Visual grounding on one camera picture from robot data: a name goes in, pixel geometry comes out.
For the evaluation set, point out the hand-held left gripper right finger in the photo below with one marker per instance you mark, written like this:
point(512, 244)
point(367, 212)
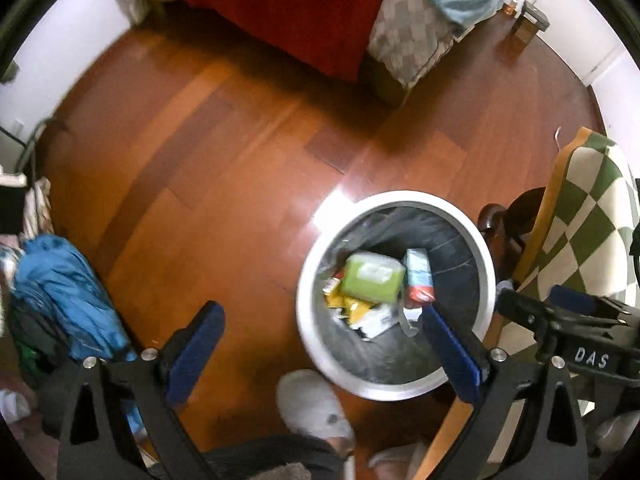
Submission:
point(452, 360)

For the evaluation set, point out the green checked tablecloth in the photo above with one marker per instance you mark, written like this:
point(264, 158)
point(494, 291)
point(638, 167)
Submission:
point(595, 210)

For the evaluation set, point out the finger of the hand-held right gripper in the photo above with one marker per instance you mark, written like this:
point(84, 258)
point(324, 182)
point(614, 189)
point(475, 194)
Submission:
point(572, 297)
point(522, 307)

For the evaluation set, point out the grey quilted mattress pad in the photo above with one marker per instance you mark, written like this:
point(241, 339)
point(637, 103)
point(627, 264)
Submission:
point(405, 35)

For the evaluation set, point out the wooden bed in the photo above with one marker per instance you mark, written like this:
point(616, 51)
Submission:
point(387, 90)

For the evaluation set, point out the blue red white carton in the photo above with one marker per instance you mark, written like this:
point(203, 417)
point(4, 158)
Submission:
point(419, 277)

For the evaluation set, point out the person's dark trouser leg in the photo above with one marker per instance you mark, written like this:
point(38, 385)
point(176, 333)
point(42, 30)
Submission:
point(280, 462)

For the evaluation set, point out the yellow snack packet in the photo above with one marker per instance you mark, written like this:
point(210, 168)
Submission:
point(347, 307)

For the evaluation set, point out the blue jacket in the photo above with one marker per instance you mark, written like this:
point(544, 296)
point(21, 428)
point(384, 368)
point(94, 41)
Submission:
point(65, 300)

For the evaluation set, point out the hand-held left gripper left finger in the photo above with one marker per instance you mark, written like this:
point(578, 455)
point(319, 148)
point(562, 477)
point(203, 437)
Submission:
point(195, 355)

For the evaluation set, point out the red blanket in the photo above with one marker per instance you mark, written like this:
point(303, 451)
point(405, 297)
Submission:
point(275, 10)

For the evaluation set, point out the black bin liner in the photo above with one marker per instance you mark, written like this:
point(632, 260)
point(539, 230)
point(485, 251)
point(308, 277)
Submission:
point(440, 245)

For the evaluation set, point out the white round waste bin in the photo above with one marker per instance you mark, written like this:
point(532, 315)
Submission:
point(310, 320)

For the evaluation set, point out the green wipes packet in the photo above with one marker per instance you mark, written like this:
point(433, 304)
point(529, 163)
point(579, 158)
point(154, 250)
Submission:
point(375, 277)

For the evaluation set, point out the pale grey slipper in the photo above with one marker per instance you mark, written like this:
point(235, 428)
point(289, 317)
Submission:
point(315, 407)
point(397, 460)

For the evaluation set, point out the pale patterned cloth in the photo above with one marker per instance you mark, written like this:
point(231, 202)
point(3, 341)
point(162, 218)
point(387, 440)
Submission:
point(20, 440)

